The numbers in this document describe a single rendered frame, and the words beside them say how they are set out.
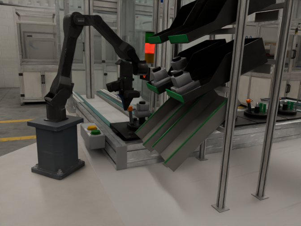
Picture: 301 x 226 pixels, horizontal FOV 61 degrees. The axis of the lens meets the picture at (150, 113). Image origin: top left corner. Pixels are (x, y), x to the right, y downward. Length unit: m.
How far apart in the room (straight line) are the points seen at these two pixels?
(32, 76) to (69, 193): 5.57
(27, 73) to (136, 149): 5.49
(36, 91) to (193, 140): 5.84
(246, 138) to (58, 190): 0.91
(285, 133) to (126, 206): 1.05
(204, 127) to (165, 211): 0.28
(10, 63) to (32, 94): 2.91
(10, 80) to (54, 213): 8.52
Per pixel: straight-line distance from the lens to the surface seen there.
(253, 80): 6.58
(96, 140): 1.13
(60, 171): 1.01
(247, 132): 1.38
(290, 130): 1.64
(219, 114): 0.76
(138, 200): 0.86
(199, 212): 0.84
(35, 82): 6.41
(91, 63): 2.16
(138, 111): 1.16
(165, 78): 0.86
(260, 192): 0.96
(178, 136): 0.86
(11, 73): 9.23
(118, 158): 1.02
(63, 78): 0.99
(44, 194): 0.94
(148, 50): 1.35
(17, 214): 0.87
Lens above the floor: 1.33
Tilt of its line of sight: 14 degrees down
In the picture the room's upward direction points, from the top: 2 degrees clockwise
